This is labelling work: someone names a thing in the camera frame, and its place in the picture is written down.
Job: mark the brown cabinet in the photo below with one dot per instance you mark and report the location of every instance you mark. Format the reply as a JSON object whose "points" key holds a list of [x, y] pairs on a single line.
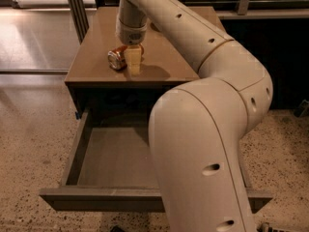
{"points": [[109, 79]]}

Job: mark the metal railing frame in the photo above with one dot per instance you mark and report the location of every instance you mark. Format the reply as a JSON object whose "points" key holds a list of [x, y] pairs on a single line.
{"points": [[225, 0]]}

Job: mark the open grey top drawer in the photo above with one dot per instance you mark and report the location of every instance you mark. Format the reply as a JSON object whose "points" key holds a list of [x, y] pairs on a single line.
{"points": [[106, 165]]}

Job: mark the red coke can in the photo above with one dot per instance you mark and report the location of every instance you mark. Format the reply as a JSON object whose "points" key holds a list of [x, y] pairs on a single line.
{"points": [[116, 58]]}

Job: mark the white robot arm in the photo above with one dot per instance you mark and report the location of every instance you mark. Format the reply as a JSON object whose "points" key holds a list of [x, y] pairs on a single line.
{"points": [[233, 87]]}

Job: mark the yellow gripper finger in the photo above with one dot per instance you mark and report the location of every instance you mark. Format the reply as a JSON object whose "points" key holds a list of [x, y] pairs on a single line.
{"points": [[133, 55]]}

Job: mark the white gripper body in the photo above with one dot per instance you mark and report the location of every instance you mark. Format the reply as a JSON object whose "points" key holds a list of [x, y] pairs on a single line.
{"points": [[131, 34]]}

